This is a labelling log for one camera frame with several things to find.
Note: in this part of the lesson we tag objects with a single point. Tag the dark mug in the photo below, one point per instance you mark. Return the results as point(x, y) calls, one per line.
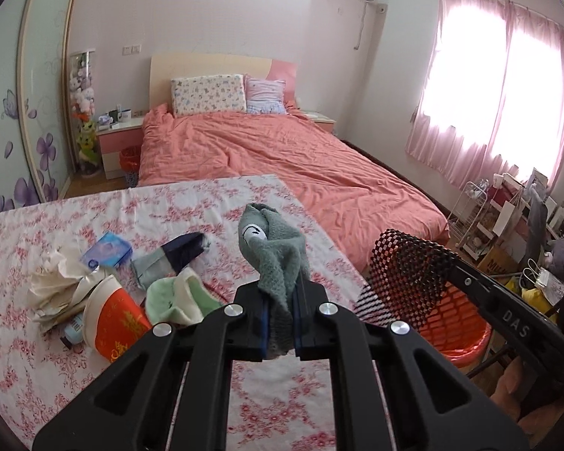
point(113, 116)

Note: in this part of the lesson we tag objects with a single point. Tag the pink curtain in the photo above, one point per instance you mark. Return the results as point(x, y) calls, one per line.
point(470, 103)

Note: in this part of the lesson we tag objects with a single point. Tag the yellow bag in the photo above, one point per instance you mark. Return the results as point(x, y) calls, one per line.
point(533, 298)

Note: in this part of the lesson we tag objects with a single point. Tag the navy and grey sock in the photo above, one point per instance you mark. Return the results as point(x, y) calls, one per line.
point(178, 253)

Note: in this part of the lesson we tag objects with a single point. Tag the pink striped pillow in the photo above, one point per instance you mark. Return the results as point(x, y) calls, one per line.
point(263, 96)

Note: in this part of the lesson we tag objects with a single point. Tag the blue tissue packet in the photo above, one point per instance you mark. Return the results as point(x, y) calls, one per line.
point(108, 249)

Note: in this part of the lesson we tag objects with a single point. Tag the bed with coral duvet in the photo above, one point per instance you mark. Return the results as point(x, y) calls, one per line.
point(286, 164)

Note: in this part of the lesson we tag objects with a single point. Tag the plush toy display column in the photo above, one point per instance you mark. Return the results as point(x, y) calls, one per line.
point(82, 103)

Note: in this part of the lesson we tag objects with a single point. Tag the cardboard box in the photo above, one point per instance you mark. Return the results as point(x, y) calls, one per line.
point(498, 258)

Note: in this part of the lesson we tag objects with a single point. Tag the white wall socket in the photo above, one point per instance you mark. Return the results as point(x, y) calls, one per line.
point(131, 49)

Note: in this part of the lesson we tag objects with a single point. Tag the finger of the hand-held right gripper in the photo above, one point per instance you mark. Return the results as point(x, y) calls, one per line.
point(474, 286)

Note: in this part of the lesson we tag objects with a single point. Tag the pink floral tablecloth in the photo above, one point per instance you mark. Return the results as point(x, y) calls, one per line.
point(192, 206)

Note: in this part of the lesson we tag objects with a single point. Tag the white and blue mug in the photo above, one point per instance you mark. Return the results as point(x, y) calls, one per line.
point(125, 115)

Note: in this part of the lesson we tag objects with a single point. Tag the green and cream sock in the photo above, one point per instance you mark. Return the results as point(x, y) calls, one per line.
point(169, 300)

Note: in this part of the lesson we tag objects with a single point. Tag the wardrobe with purple flowers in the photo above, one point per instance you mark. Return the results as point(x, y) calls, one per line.
point(28, 127)

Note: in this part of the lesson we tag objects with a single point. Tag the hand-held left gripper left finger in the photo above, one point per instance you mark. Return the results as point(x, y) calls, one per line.
point(263, 329)

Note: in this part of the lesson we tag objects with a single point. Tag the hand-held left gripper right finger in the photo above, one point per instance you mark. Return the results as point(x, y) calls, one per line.
point(297, 329)

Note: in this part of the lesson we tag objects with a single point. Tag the mesh wastebasket with orange liner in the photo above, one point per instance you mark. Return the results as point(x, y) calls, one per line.
point(404, 277)

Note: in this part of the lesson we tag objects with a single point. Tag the person's right hand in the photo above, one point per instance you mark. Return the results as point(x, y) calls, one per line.
point(514, 383)

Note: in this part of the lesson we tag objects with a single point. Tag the white paper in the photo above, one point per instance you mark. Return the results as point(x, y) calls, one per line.
point(56, 286)

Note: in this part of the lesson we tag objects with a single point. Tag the red and white paper cup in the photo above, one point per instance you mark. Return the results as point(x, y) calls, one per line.
point(117, 319)

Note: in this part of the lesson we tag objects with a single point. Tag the grey fuzzy sock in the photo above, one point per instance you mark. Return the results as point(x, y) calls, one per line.
point(272, 253)

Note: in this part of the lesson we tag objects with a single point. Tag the air conditioner pipe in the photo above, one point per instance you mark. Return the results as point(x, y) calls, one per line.
point(363, 23)

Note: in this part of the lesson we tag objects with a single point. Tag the pink and white nightstand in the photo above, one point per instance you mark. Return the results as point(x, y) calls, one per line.
point(319, 118)
point(110, 150)

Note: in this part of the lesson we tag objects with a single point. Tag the light blue cream tube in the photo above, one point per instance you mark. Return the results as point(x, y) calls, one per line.
point(73, 331)

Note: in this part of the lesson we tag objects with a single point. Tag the small red mesh basket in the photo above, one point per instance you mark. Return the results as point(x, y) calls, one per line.
point(129, 162)

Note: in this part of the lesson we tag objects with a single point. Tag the floral print pillow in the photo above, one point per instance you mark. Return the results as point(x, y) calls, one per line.
point(207, 94)

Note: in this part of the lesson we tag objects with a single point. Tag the cream and pink headboard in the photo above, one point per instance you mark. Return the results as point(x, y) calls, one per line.
point(207, 65)

